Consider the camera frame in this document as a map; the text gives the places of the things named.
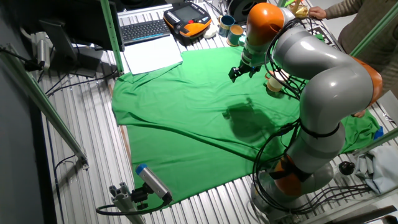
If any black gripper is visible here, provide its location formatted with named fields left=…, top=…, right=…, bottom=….
left=228, top=60, right=262, bottom=83

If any white cup with orange handle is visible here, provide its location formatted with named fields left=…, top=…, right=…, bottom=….
left=264, top=70, right=290, bottom=93

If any person's right forearm brown sleeve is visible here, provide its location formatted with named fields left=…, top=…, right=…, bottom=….
left=324, top=0, right=382, bottom=21

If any person's right hand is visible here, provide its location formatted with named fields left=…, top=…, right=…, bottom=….
left=308, top=6, right=327, bottom=21

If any teal mug tan band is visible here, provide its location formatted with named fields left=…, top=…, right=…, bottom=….
left=226, top=24, right=245, bottom=47

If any dark blue mug yellow band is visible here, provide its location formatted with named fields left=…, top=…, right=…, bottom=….
left=217, top=14, right=236, bottom=38

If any white rounded lump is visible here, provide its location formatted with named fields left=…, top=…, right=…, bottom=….
left=203, top=24, right=220, bottom=40

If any black round spool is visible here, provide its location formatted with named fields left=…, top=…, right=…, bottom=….
left=228, top=0, right=269, bottom=23

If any green cloth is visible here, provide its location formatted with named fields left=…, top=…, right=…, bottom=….
left=111, top=45, right=382, bottom=208

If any orange black teach pendant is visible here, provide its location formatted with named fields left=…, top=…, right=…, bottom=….
left=163, top=1, right=213, bottom=40

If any gold foil wrapper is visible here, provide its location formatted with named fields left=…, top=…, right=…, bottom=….
left=291, top=3, right=309, bottom=19

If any checkerboard marker sheet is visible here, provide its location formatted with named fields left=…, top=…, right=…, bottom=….
left=310, top=26, right=333, bottom=47

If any white paper sheet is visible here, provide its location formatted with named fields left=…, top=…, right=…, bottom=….
left=123, top=35, right=183, bottom=75

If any black keyboard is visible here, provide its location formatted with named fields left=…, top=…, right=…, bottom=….
left=119, top=18, right=172, bottom=46

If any person torso brown sweater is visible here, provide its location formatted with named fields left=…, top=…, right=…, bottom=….
left=337, top=9, right=398, bottom=94

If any black round knob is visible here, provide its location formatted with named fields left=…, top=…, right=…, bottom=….
left=338, top=161, right=356, bottom=176

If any grey crumpled cloth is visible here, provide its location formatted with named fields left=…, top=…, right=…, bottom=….
left=354, top=145, right=398, bottom=195

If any black monitor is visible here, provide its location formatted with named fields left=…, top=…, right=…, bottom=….
left=9, top=0, right=125, bottom=52

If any black monitor stand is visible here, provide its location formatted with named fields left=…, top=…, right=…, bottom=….
left=39, top=19, right=104, bottom=78

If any black wire cup rack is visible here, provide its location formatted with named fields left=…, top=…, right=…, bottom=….
left=264, top=67, right=305, bottom=100

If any black cable tie band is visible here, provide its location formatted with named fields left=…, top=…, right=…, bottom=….
left=299, top=119, right=341, bottom=140

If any black strap on arm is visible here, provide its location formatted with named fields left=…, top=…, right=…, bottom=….
left=269, top=156, right=313, bottom=184

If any green frame post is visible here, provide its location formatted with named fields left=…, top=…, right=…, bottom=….
left=99, top=0, right=125, bottom=76
left=349, top=2, right=398, bottom=58
left=353, top=127, right=398, bottom=157
left=0, top=43, right=90, bottom=170

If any silver camera with blue cap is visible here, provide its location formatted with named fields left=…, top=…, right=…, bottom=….
left=135, top=163, right=174, bottom=205

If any aluminium profile camera mount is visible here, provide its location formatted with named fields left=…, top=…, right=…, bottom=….
left=108, top=182, right=147, bottom=224

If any black camera cable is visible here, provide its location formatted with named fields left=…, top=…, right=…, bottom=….
left=95, top=192, right=172, bottom=217

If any silver camera on post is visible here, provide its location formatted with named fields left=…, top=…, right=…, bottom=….
left=34, top=30, right=53, bottom=71

